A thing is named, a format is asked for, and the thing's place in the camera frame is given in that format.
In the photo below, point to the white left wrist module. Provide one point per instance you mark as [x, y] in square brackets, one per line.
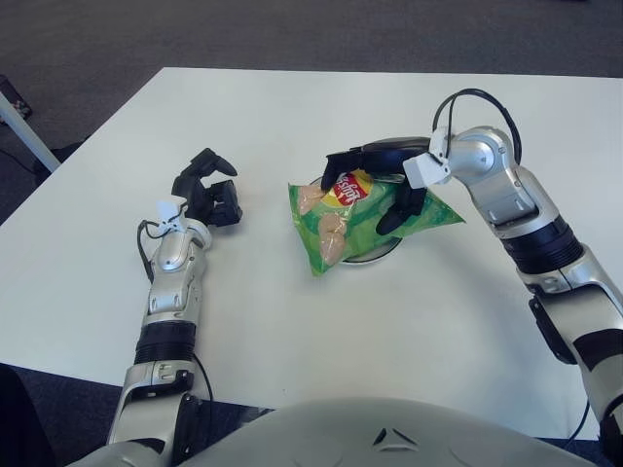
[168, 209]

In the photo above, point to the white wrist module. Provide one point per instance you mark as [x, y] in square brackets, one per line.
[168, 209]
[421, 170]

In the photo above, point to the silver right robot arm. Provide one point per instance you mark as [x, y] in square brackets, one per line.
[511, 185]

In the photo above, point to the white plate black rim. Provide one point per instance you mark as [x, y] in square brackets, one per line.
[362, 260]

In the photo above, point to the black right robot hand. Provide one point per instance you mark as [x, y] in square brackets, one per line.
[389, 155]

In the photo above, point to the grey robot torso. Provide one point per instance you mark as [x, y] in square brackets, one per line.
[340, 438]

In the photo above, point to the white table leg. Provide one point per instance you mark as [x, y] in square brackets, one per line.
[29, 131]

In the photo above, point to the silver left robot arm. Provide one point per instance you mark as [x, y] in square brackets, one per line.
[170, 272]

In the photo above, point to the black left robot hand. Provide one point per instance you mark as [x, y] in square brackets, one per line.
[194, 197]

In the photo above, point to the green chips bag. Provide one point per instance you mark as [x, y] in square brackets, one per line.
[350, 228]

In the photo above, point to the dark patterned object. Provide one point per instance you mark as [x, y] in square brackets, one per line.
[12, 95]

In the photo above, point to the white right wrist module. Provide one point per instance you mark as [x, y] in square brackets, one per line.
[421, 170]

